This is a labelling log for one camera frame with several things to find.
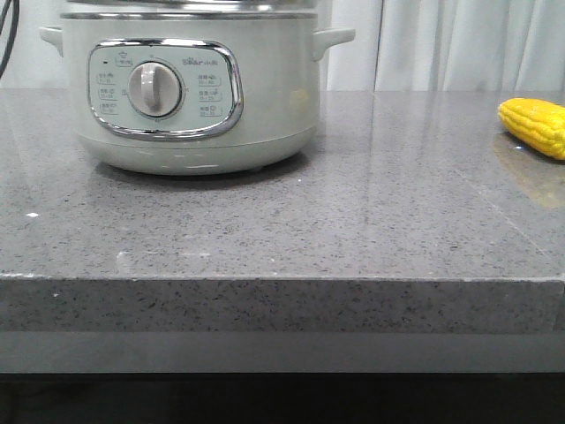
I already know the white curtain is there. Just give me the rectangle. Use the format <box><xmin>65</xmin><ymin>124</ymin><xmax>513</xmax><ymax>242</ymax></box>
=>
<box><xmin>1</xmin><ymin>1</ymin><xmax>564</xmax><ymax>91</ymax></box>

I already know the black cable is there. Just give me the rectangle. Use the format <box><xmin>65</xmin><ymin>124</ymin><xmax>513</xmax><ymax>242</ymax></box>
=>
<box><xmin>0</xmin><ymin>0</ymin><xmax>20</xmax><ymax>75</ymax></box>

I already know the pale green electric pot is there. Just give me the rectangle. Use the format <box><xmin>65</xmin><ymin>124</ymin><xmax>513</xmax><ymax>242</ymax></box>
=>
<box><xmin>40</xmin><ymin>11</ymin><xmax>355</xmax><ymax>175</ymax></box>

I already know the yellow corn cob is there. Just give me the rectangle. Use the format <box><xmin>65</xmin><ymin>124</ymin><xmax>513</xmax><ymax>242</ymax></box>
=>
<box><xmin>498</xmin><ymin>98</ymin><xmax>564</xmax><ymax>161</ymax></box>

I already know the glass pot lid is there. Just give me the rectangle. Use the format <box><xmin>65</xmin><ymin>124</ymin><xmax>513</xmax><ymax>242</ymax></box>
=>
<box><xmin>71</xmin><ymin>0</ymin><xmax>318</xmax><ymax>12</ymax></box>

